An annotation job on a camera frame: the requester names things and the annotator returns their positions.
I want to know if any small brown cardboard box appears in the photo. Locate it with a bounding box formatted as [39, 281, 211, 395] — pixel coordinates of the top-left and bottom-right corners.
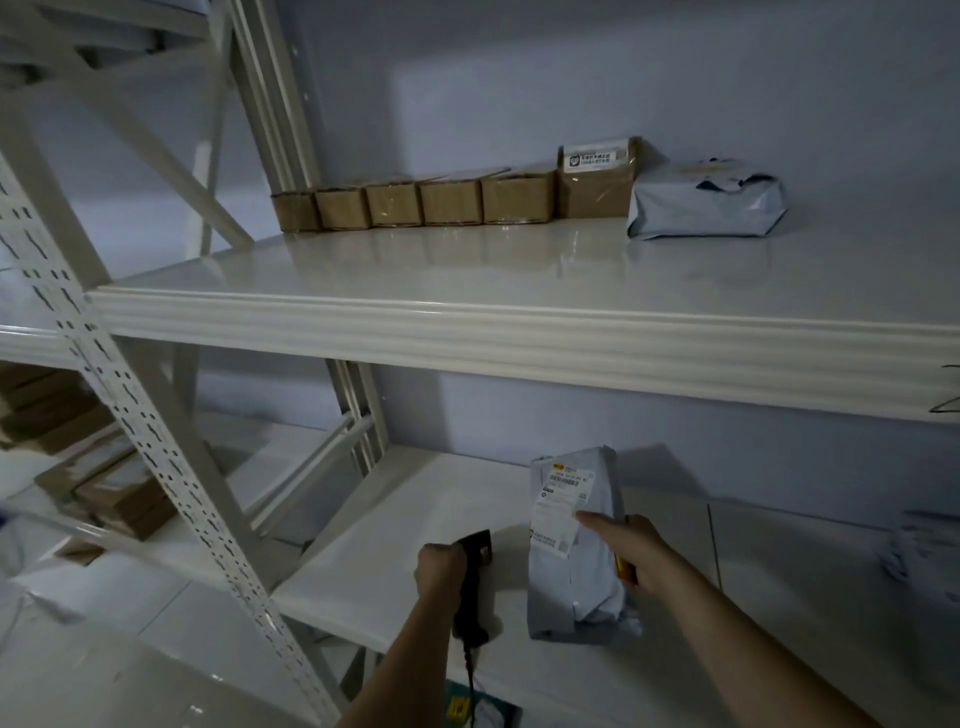
[365, 179, 423, 229]
[418, 174, 486, 227]
[480, 169, 558, 225]
[315, 184, 372, 232]
[270, 188, 323, 234]

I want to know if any black scanner cable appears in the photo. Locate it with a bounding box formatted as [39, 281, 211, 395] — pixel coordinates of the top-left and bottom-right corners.
[463, 642, 483, 728]

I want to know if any person's right hand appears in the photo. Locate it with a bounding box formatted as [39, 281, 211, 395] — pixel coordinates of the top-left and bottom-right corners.
[575, 511, 681, 591]

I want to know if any crumpled grey plastic mailer bag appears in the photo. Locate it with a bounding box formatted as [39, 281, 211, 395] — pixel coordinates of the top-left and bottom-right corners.
[876, 508, 960, 606]

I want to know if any black barcode scanner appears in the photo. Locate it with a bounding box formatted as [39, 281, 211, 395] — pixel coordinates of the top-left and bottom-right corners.
[452, 529, 494, 649]

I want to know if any person's right forearm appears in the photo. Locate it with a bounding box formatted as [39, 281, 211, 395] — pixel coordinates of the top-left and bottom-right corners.
[637, 537, 883, 728]

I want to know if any person's left forearm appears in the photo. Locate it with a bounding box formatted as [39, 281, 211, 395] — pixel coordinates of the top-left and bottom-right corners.
[330, 591, 460, 728]

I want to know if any person's left hand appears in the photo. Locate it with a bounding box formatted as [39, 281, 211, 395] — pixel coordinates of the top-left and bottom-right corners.
[414, 541, 471, 603]

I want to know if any tall labelled brown cardboard box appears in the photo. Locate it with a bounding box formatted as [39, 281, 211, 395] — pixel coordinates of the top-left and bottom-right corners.
[556, 136, 645, 220]

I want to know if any stack of flat cardboard boxes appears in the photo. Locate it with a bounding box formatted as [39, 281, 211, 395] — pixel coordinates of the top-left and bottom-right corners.
[0, 363, 183, 565]

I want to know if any grey labelled plastic mailer bag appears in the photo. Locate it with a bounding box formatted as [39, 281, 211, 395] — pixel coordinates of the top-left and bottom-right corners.
[527, 445, 645, 648]

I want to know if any teal package yellow label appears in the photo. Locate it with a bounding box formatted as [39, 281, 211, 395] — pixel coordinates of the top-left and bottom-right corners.
[442, 678, 523, 728]

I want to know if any white metal shelving unit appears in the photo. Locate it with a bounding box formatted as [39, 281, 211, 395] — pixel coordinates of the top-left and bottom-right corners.
[0, 0, 960, 728]
[0, 0, 391, 601]

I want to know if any thin black wire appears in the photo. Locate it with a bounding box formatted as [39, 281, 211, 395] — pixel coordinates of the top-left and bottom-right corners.
[929, 364, 960, 414]

